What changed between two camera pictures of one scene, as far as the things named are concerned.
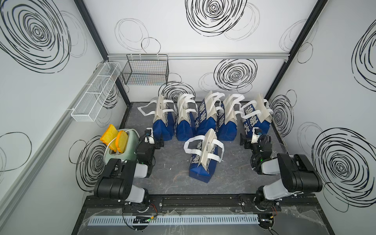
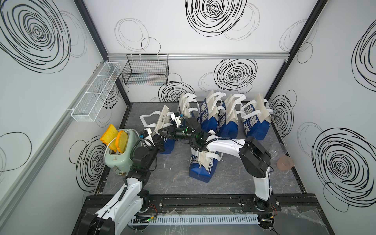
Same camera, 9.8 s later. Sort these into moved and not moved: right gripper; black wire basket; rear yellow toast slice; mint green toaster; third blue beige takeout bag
Moved: right gripper
Not moved: rear yellow toast slice; black wire basket; mint green toaster; third blue beige takeout bag
